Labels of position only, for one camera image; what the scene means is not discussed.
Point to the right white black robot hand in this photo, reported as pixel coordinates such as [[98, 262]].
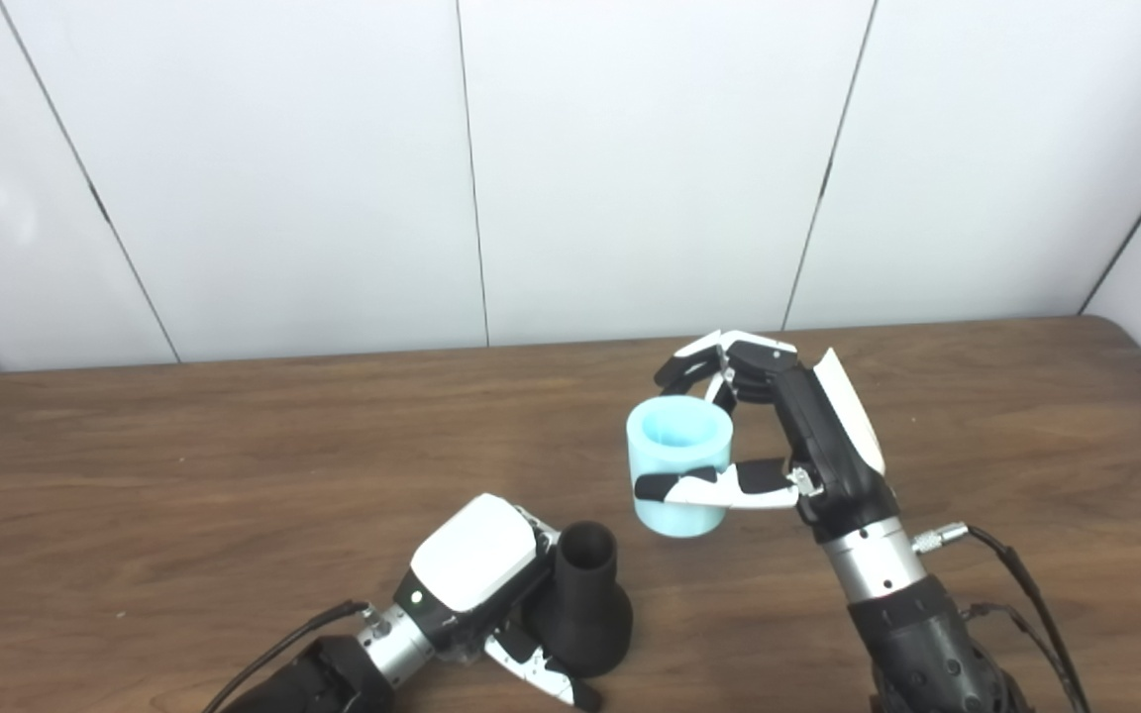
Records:
[[833, 436]]

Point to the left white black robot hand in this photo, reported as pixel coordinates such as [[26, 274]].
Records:
[[476, 555]]

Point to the black nozzle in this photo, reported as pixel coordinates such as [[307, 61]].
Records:
[[580, 614]]

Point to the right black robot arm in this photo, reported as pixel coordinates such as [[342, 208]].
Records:
[[917, 634]]

